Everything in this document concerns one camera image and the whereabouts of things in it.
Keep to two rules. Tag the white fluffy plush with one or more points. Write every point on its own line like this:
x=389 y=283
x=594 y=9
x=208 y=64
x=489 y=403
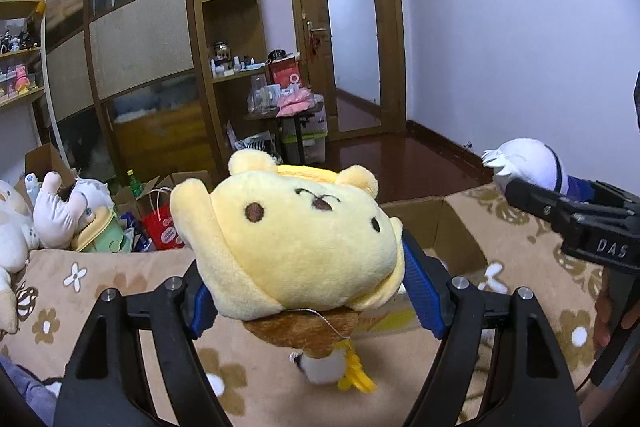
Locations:
x=322 y=364

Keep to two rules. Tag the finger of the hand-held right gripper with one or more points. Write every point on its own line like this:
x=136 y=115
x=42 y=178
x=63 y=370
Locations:
x=545 y=204
x=617 y=197

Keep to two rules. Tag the person's right hand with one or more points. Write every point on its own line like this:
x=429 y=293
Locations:
x=603 y=319

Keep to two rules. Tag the wooden figurine shelf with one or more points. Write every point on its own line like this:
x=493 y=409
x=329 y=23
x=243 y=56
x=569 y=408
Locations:
x=20 y=52

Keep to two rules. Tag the wooden wardrobe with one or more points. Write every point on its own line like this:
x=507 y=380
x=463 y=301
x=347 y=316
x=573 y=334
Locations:
x=140 y=37

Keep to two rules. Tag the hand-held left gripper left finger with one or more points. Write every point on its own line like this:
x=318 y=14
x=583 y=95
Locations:
x=202 y=312

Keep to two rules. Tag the brown cardboard box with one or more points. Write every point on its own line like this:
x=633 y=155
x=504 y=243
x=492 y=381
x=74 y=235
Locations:
x=42 y=162
x=185 y=179

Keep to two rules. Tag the yellow bear plush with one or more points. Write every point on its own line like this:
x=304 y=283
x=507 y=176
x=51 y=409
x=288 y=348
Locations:
x=300 y=242

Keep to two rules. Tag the pink cloth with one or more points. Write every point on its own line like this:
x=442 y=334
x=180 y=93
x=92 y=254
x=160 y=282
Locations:
x=295 y=102

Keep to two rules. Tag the red paper bag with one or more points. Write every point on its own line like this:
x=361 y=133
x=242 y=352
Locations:
x=162 y=229

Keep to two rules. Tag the green bottle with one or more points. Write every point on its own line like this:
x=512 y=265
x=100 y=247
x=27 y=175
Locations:
x=134 y=184

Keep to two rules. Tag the clear jar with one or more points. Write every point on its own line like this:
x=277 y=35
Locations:
x=256 y=94

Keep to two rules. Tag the lavender fleece cloth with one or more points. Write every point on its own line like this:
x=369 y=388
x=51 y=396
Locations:
x=25 y=392

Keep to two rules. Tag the small dark side table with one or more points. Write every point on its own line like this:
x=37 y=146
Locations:
x=295 y=127

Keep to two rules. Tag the yellow and green toy case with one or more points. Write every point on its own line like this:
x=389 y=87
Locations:
x=100 y=232

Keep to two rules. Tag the clear plastic storage box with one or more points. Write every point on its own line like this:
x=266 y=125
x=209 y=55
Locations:
x=312 y=144

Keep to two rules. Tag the red box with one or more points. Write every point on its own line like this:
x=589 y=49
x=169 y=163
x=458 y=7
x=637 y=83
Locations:
x=285 y=74

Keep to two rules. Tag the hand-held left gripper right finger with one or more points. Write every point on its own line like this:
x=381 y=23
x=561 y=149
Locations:
x=425 y=287

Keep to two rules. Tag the white and purple plush doll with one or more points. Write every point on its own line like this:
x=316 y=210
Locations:
x=530 y=162

